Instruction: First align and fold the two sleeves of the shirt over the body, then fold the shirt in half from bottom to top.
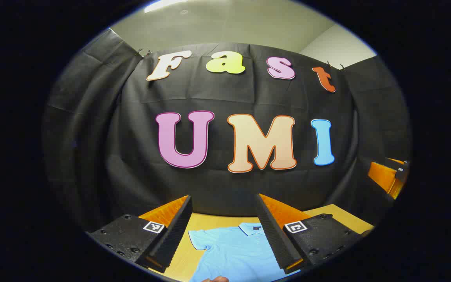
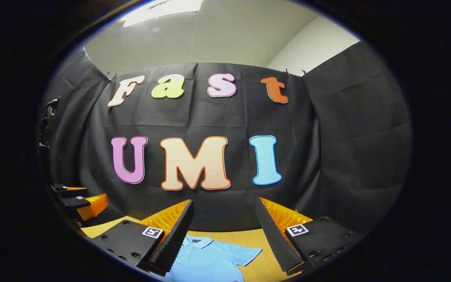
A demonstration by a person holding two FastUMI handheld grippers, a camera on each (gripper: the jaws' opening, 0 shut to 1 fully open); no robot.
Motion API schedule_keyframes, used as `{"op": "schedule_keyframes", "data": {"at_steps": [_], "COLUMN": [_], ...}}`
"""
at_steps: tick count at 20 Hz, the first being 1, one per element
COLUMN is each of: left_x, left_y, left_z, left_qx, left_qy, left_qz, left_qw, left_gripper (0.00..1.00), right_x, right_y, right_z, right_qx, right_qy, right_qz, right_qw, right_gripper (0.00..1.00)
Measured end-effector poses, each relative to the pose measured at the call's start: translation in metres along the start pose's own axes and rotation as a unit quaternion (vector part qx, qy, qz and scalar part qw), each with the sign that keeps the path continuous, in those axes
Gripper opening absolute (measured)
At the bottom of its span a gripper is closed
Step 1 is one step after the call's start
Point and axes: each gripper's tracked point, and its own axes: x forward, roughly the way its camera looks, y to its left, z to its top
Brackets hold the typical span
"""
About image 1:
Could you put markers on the black backdrop cloth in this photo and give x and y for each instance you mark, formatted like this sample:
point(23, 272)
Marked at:
point(225, 188)

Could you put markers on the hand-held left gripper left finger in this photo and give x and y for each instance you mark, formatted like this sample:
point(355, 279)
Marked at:
point(174, 235)

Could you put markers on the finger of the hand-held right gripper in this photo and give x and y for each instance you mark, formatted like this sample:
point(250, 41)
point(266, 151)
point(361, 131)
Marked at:
point(402, 166)
point(384, 178)

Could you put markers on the light blue T-shirt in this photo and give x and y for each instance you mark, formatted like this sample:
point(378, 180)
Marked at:
point(233, 250)

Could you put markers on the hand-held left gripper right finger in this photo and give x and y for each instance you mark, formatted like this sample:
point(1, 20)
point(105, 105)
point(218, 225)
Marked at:
point(272, 235)

